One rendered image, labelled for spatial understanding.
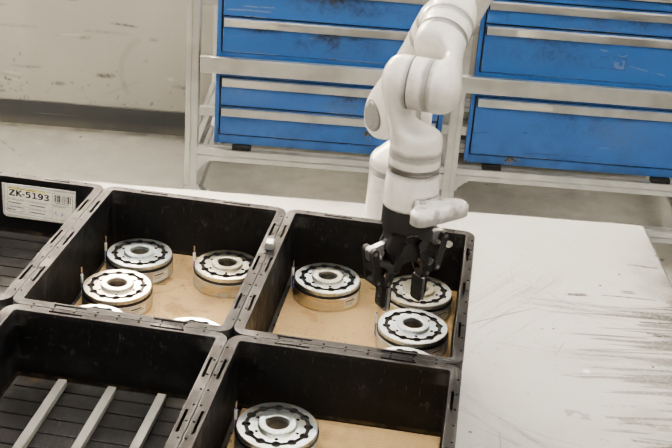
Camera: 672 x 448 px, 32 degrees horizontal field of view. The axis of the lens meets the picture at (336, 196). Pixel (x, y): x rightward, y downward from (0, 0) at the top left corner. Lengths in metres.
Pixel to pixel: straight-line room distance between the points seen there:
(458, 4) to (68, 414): 0.74
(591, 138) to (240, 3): 1.17
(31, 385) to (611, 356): 0.96
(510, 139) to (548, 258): 1.45
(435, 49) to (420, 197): 0.20
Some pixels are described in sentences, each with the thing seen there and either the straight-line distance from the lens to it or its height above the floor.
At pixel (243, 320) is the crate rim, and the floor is 0.93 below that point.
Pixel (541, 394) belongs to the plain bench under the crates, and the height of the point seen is 0.70.
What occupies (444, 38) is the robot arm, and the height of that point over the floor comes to 1.29.
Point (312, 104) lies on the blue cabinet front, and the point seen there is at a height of 0.47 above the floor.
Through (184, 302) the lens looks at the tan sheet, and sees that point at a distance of 1.79.
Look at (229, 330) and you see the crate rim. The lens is 1.53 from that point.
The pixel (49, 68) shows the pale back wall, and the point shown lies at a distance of 4.72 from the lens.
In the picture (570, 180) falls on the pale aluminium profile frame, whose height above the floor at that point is 0.29.
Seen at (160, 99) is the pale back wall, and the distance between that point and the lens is 4.66.
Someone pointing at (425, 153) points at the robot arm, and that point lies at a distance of 1.53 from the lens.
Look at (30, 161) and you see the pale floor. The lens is 4.45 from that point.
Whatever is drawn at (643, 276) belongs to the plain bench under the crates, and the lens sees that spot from 2.33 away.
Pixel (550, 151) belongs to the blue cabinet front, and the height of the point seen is 0.38.
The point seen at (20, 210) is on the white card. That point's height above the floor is 0.87.
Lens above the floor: 1.71
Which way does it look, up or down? 24 degrees down
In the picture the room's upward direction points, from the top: 4 degrees clockwise
